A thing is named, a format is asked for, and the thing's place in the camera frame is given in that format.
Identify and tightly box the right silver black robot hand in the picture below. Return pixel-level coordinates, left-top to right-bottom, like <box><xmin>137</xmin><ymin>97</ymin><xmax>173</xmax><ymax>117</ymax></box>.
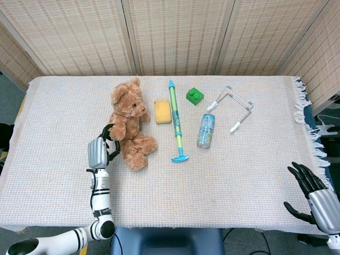
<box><xmin>283</xmin><ymin>161</ymin><xmax>340</xmax><ymax>235</ymax></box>

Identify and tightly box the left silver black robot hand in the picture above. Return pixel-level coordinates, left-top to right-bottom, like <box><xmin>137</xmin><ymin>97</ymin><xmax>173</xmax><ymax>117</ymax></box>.
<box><xmin>88</xmin><ymin>124</ymin><xmax>121</xmax><ymax>170</ymax></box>

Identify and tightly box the brown teddy bear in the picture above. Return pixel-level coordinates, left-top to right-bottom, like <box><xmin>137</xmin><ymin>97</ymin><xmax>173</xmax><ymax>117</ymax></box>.
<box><xmin>108</xmin><ymin>78</ymin><xmax>158</xmax><ymax>172</ymax></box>

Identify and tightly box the yellow sponge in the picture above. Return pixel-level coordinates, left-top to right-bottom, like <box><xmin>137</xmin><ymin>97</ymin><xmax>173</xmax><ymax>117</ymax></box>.
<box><xmin>154</xmin><ymin>99</ymin><xmax>172</xmax><ymax>125</ymax></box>

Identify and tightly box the blue green toy water pump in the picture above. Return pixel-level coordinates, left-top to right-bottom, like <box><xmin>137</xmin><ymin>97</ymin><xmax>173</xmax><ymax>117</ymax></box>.
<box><xmin>167</xmin><ymin>80</ymin><xmax>191</xmax><ymax>163</ymax></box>

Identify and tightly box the white woven tablecloth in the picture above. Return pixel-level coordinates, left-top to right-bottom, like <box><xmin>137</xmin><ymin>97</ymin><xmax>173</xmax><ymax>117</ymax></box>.
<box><xmin>0</xmin><ymin>75</ymin><xmax>333</xmax><ymax>236</ymax></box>

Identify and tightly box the plastic drink bottle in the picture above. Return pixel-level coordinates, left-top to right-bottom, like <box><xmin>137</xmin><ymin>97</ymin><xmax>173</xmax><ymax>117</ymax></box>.
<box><xmin>197</xmin><ymin>113</ymin><xmax>216</xmax><ymax>149</ymax></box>

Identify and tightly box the green toy building block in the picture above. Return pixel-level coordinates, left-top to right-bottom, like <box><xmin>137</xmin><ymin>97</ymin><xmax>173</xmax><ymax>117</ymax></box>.
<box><xmin>185</xmin><ymin>87</ymin><xmax>205</xmax><ymax>106</ymax></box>

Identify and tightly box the woven folding screen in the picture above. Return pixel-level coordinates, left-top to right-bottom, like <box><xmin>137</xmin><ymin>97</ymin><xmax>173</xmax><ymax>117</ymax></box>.
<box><xmin>0</xmin><ymin>0</ymin><xmax>340</xmax><ymax>107</ymax></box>

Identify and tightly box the bent metal wire rack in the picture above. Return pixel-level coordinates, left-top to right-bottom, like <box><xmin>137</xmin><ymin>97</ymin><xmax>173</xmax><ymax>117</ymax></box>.
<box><xmin>207</xmin><ymin>85</ymin><xmax>254</xmax><ymax>134</ymax></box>

